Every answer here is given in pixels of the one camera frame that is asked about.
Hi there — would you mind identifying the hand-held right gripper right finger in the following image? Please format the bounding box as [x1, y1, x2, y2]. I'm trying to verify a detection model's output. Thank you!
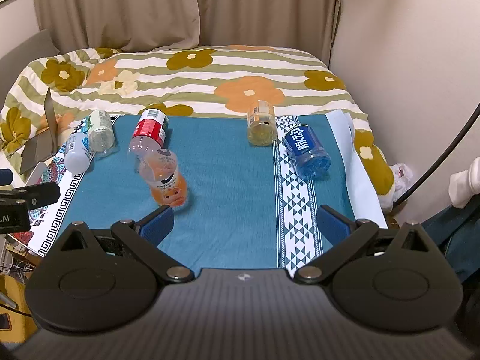
[294, 204, 437, 285]

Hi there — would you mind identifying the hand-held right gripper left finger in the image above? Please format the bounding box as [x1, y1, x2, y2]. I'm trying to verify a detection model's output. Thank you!
[56, 205, 195, 284]

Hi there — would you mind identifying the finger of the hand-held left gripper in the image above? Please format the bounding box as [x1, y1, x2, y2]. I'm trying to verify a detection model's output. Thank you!
[0, 182, 61, 209]

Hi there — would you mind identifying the mandala cloth with key border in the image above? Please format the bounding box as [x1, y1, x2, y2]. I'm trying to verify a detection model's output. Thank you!
[27, 154, 95, 259]

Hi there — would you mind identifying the orange drink plastic bottle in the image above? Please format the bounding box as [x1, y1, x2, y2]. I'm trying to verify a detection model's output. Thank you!
[138, 148, 189, 209]

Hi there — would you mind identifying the grey laptop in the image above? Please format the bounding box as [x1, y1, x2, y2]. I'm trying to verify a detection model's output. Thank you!
[20, 87, 61, 175]

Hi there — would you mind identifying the white plastic bottle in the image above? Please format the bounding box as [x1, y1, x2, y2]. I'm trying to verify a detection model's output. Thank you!
[64, 120, 92, 172]

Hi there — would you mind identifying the pale blue sheet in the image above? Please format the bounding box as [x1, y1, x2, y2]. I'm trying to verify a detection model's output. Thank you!
[325, 109, 389, 230]

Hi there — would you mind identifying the teal patterned cloth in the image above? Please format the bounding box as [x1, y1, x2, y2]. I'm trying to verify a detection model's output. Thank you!
[62, 114, 362, 275]

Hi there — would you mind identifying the blue plastic bottle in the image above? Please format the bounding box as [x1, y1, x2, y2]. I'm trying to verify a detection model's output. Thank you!
[283, 123, 332, 180]

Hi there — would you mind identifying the white plastic bag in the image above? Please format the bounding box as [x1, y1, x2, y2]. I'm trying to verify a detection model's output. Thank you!
[390, 163, 415, 196]

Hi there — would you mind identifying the green label clear bottle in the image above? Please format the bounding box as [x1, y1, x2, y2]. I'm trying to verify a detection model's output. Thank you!
[87, 109, 116, 155]

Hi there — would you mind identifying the red label plastic bottle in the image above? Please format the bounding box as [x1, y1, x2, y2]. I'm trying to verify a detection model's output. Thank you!
[128, 108, 170, 155]

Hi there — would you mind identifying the dark teal clothing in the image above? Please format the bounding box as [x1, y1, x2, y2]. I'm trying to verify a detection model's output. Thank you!
[420, 195, 480, 285]

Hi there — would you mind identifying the yellow plastic bottle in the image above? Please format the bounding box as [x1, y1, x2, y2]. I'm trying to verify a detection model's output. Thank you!
[247, 100, 278, 147]

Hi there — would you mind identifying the white sock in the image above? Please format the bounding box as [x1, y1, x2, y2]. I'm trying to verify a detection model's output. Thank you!
[448, 157, 480, 209]

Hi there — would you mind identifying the grey headboard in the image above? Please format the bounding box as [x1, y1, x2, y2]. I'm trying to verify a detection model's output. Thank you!
[0, 28, 61, 96]

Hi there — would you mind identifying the floral striped blanket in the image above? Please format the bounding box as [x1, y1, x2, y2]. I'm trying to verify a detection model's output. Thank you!
[0, 45, 395, 208]

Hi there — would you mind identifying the beige curtain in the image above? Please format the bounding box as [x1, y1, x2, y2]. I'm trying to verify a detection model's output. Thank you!
[31, 0, 343, 69]

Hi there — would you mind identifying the black curved cable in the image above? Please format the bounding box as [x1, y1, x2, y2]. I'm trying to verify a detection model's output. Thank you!
[390, 104, 480, 206]

